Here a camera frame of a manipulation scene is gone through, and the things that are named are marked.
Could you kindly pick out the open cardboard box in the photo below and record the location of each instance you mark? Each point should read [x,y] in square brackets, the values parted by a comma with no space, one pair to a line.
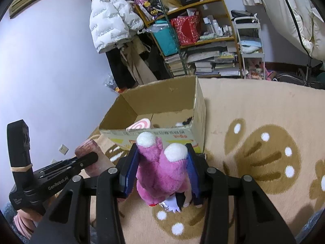
[175,107]

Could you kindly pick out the left hand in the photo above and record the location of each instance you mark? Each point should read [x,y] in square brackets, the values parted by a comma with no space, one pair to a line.
[26,221]

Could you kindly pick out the pink rabbit plush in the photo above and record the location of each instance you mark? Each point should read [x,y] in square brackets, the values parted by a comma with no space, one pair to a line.
[161,171]

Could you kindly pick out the red patterned gift bag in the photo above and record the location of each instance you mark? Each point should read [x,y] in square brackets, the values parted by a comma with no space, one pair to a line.
[187,29]

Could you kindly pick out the pink towel roll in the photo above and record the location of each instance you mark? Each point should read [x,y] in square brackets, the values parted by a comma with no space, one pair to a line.
[94,159]

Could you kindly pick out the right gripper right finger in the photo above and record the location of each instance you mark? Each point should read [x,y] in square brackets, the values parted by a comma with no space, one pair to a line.
[256,218]

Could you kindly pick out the pink swirl cushion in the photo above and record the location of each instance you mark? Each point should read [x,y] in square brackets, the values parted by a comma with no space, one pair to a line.
[141,124]

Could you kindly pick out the teal bag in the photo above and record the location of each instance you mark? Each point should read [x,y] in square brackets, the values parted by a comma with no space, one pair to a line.
[165,39]

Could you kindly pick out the plastic bag with toys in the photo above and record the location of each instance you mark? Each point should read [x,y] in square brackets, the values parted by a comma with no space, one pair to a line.
[111,84]

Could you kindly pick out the wooden bookshelf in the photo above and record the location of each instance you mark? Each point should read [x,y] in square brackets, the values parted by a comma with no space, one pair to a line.
[216,53]

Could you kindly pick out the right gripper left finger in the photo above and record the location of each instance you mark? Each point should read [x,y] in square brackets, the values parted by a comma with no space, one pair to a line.
[68,219]

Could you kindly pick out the white rolling cart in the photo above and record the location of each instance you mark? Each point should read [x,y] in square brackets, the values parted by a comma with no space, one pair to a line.
[251,46]

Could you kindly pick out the stack of books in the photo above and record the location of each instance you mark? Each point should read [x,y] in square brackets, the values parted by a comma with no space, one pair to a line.
[175,63]

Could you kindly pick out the white puffer jacket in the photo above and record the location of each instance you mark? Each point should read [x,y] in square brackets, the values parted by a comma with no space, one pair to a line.
[113,23]

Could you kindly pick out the beige patterned rug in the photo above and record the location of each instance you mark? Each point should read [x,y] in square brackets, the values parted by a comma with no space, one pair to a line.
[272,131]

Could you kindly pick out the purple haired doll plush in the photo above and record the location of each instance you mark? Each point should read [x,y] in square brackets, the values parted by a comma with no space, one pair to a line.
[176,202]

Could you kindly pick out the wall socket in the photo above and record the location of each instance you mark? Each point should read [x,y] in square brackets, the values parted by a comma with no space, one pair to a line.
[63,149]

